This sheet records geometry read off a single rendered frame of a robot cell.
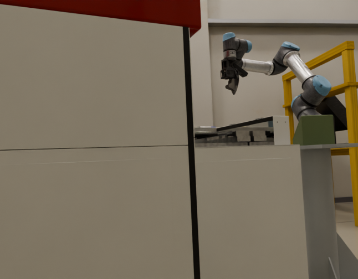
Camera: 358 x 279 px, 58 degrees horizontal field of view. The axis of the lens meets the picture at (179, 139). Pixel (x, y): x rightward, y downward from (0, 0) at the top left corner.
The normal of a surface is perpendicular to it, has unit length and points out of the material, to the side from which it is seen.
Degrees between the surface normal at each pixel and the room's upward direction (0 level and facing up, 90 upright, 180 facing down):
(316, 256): 90
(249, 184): 90
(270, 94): 90
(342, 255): 90
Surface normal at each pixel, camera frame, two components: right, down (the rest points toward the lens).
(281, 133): 0.37, -0.07
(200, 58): 0.12, -0.07
